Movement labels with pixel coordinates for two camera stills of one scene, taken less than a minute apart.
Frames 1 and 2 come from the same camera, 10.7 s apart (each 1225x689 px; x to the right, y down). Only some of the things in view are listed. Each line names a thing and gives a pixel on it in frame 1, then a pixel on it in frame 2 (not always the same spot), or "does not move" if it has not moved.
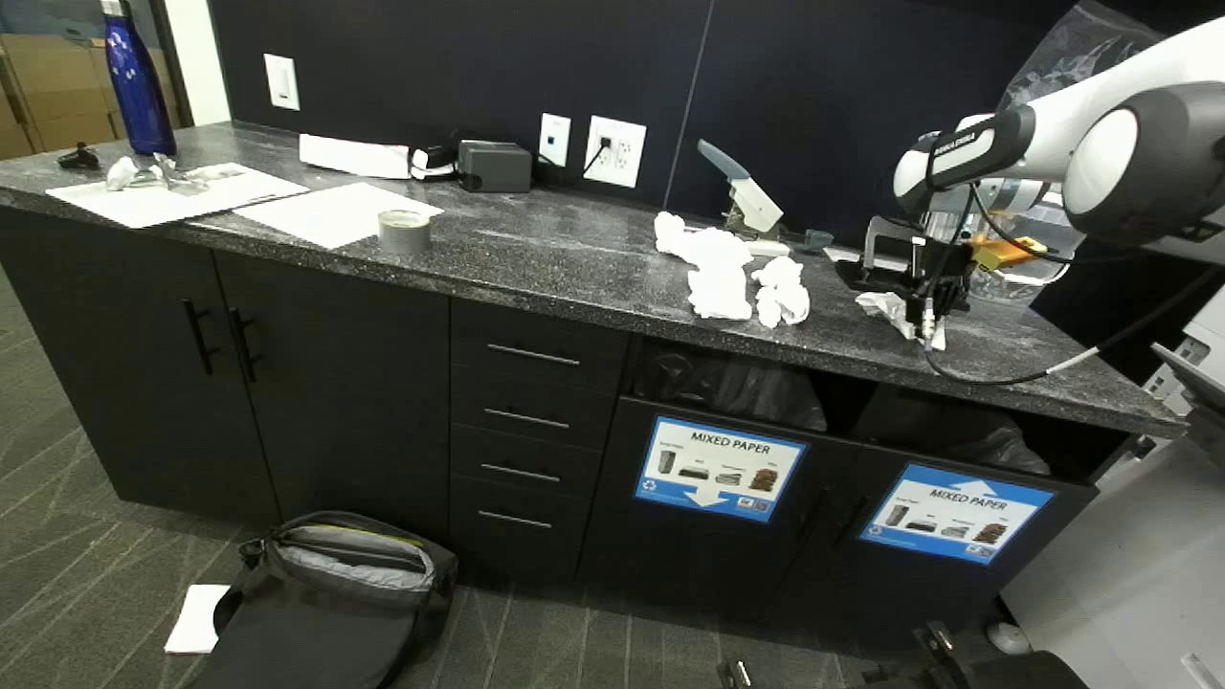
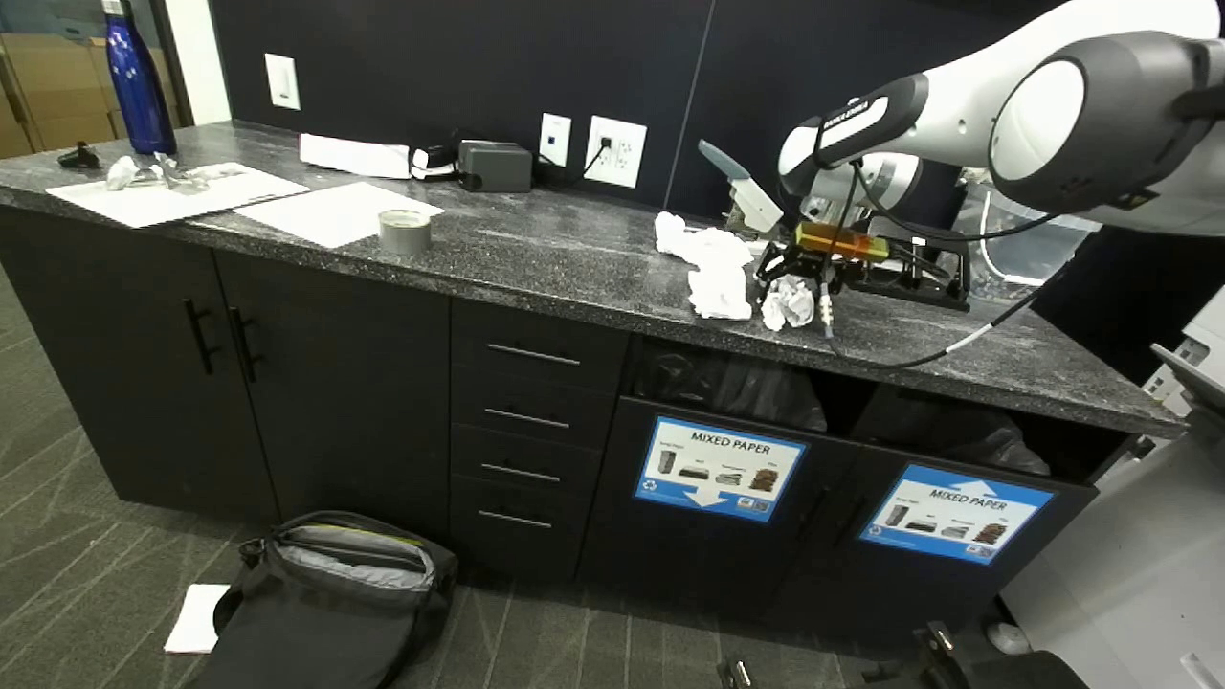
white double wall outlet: x=623 y=159 does not move
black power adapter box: x=494 y=163 does not move
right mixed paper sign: x=958 y=515 does not move
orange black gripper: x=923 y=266 -> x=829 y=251
